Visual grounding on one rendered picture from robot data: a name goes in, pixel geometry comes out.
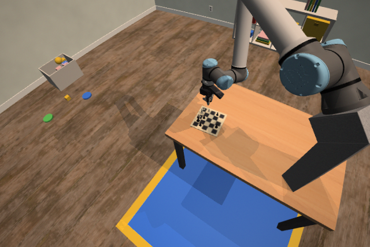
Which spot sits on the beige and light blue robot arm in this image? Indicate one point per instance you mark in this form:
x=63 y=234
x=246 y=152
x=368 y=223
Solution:
x=307 y=67

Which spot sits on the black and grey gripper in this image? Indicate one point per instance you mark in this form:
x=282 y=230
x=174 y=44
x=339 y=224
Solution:
x=208 y=94

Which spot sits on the black and cream chessboard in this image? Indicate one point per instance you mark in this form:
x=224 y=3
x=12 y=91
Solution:
x=208 y=124

